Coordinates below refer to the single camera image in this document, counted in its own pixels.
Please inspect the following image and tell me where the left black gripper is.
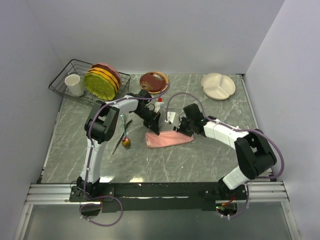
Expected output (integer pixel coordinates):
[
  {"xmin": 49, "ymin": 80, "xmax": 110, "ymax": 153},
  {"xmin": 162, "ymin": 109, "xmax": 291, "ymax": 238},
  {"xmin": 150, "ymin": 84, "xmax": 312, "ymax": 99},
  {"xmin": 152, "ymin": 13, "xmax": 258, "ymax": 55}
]
[{"xmin": 133, "ymin": 107, "xmax": 162, "ymax": 136}]

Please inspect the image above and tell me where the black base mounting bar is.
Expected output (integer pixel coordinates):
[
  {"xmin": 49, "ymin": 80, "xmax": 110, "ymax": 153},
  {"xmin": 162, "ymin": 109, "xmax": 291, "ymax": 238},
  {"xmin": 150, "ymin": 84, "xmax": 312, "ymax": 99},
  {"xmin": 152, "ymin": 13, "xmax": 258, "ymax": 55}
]
[{"xmin": 69, "ymin": 182, "xmax": 247, "ymax": 213}]

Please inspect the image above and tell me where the white cup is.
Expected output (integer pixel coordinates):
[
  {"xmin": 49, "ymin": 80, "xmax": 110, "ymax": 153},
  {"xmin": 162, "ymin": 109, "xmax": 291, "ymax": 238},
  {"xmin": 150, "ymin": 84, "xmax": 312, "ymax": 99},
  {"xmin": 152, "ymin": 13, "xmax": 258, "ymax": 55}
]
[{"xmin": 64, "ymin": 74, "xmax": 84, "ymax": 97}]

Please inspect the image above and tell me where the iridescent metal spoon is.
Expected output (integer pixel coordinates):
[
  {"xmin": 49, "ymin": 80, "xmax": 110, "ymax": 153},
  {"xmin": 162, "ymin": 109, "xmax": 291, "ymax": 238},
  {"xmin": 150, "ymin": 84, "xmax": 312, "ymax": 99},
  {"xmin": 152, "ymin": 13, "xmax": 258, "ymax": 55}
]
[{"xmin": 120, "ymin": 114, "xmax": 131, "ymax": 149}]

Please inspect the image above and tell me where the pink satin napkin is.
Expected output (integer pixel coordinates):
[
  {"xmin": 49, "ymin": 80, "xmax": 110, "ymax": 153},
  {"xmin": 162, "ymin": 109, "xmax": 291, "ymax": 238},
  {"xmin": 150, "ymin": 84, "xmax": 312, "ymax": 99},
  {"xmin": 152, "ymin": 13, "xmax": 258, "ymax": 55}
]
[{"xmin": 145, "ymin": 130, "xmax": 194, "ymax": 148}]

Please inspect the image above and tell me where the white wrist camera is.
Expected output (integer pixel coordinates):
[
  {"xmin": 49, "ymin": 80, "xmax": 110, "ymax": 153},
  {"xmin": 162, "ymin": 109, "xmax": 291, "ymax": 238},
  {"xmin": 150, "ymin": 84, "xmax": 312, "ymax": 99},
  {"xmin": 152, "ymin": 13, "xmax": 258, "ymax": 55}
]
[
  {"xmin": 164, "ymin": 111, "xmax": 181, "ymax": 128},
  {"xmin": 154, "ymin": 97, "xmax": 167, "ymax": 113}
]

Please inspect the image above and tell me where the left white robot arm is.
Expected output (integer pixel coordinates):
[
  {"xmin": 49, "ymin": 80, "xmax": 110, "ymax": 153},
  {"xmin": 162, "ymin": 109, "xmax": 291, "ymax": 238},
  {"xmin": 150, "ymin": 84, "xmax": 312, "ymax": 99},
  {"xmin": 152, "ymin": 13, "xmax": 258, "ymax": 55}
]
[{"xmin": 76, "ymin": 90, "xmax": 161, "ymax": 201}]

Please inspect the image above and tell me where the black wire dish rack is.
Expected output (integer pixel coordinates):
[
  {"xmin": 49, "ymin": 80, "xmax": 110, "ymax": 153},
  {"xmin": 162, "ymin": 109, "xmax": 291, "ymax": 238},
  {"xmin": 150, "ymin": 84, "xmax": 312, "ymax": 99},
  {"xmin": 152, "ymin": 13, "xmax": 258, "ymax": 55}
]
[{"xmin": 48, "ymin": 59, "xmax": 132, "ymax": 113}]

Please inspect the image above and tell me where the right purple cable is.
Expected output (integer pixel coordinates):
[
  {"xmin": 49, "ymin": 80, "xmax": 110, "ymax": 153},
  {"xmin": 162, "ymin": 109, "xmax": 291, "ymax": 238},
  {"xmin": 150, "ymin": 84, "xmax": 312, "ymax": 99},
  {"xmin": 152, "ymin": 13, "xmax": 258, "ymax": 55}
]
[{"xmin": 165, "ymin": 92, "xmax": 285, "ymax": 221}]

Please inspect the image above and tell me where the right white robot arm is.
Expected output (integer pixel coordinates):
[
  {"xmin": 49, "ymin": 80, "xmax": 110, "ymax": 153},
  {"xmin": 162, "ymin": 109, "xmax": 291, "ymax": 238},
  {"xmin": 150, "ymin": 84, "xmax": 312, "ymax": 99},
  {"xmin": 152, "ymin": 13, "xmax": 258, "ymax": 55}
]
[{"xmin": 176, "ymin": 103, "xmax": 277, "ymax": 200}]

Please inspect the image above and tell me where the orange plate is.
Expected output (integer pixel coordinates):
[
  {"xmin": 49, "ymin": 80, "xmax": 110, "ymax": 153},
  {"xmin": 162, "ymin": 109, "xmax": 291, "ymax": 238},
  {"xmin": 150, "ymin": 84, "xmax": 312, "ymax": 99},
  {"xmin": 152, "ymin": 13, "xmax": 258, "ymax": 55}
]
[{"xmin": 87, "ymin": 67, "xmax": 121, "ymax": 94}]

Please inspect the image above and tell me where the green polka dot plate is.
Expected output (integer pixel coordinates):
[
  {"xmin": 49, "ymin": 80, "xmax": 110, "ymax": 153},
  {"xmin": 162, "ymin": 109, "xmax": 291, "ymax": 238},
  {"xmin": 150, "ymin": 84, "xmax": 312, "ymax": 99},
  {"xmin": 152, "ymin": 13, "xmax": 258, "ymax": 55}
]
[{"xmin": 83, "ymin": 73, "xmax": 116, "ymax": 101}]

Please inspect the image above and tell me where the dark pink plate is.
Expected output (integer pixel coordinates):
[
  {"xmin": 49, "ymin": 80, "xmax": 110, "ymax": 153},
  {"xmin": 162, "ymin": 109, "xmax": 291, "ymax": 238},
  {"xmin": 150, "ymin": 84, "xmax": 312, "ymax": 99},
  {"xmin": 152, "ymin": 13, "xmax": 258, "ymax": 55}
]
[{"xmin": 92, "ymin": 62, "xmax": 122, "ymax": 86}]

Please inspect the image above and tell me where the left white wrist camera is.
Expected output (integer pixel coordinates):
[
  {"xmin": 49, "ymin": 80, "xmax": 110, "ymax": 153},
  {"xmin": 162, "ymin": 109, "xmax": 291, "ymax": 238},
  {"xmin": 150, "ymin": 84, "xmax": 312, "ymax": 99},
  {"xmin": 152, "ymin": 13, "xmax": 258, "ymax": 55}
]
[{"xmin": 154, "ymin": 97, "xmax": 167, "ymax": 113}]

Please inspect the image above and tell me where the black utensil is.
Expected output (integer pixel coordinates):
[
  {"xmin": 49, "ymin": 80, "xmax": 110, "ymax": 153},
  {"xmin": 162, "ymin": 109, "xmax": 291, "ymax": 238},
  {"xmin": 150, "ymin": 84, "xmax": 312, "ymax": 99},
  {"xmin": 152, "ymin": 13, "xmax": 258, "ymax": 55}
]
[{"xmin": 111, "ymin": 119, "xmax": 133, "ymax": 155}]

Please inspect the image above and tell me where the cream divided plate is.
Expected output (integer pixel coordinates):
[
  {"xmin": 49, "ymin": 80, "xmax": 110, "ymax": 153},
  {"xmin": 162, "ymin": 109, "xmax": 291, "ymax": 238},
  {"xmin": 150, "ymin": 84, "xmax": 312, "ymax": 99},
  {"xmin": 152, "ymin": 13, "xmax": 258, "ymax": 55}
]
[{"xmin": 201, "ymin": 73, "xmax": 236, "ymax": 101}]

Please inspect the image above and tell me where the dark red decorated plate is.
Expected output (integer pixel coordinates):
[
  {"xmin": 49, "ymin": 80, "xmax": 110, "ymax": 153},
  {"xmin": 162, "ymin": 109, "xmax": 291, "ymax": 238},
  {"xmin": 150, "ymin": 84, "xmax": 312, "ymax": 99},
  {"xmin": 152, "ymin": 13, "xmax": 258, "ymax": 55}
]
[{"xmin": 139, "ymin": 71, "xmax": 169, "ymax": 94}]

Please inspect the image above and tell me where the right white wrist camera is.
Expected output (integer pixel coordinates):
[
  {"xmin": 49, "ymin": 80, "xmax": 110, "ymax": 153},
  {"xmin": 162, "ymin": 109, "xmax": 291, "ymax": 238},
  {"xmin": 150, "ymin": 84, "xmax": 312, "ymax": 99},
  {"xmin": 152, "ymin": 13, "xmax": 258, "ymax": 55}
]
[{"xmin": 164, "ymin": 111, "xmax": 181, "ymax": 128}]

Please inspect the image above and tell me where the aluminium frame rail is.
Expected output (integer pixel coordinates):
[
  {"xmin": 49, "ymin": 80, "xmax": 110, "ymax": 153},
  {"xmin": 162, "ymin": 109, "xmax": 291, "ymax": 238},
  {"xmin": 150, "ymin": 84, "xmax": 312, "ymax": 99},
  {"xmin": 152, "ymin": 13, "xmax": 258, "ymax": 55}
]
[{"xmin": 24, "ymin": 181, "xmax": 290, "ymax": 205}]

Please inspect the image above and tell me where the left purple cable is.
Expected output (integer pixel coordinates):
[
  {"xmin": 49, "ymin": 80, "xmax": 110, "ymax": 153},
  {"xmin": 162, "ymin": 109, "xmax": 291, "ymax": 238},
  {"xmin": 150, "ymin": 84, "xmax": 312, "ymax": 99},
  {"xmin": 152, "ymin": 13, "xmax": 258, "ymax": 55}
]
[{"xmin": 79, "ymin": 82, "xmax": 171, "ymax": 227}]

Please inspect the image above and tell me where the purple cable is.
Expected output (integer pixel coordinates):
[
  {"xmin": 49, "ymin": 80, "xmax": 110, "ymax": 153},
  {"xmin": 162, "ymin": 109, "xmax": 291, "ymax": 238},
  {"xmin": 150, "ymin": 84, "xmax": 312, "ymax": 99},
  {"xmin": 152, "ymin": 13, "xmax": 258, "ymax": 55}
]
[
  {"xmin": 165, "ymin": 92, "xmax": 285, "ymax": 221},
  {"xmin": 79, "ymin": 82, "xmax": 171, "ymax": 227}
]

